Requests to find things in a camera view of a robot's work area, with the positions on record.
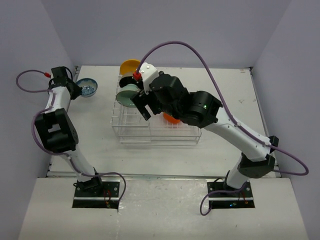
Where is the black bowl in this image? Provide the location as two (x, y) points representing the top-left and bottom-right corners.
(119, 75), (137, 88)

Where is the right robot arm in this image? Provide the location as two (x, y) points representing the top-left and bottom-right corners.
(131, 70), (279, 197)

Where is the orange cup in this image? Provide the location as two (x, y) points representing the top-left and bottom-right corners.
(162, 112), (181, 125)

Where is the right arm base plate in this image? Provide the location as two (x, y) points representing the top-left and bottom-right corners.
(208, 182), (255, 209)

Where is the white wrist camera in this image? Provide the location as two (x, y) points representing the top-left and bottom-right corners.
(132, 62), (159, 95)
(44, 66), (70, 86)

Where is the yellow bowl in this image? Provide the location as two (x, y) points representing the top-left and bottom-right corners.
(119, 59), (140, 75)

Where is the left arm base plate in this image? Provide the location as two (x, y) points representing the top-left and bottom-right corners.
(72, 180), (120, 210)

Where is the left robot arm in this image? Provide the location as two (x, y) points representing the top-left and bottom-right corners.
(33, 66), (104, 197)

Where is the mint green bowl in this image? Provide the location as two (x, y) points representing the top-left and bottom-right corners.
(115, 84), (140, 108)

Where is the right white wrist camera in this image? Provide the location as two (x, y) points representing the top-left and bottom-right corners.
(132, 62), (159, 95)

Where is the white wire dish rack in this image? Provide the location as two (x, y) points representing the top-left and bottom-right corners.
(110, 68), (202, 146)

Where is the blue white patterned bowl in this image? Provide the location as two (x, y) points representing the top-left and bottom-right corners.
(76, 78), (98, 98)

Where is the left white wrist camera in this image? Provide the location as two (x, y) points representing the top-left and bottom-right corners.
(44, 66), (70, 86)

